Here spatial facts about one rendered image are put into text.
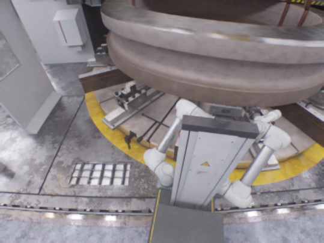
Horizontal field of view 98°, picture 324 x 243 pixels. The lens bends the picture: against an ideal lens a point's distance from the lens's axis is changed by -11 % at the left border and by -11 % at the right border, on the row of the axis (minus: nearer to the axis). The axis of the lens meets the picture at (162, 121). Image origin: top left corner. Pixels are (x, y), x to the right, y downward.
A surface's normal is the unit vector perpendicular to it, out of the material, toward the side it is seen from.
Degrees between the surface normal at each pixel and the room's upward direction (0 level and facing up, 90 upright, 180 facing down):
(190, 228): 0
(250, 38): 45
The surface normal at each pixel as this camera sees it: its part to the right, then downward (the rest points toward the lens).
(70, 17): 0.00, -0.33
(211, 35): -0.22, 0.00
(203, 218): 0.00, -0.69
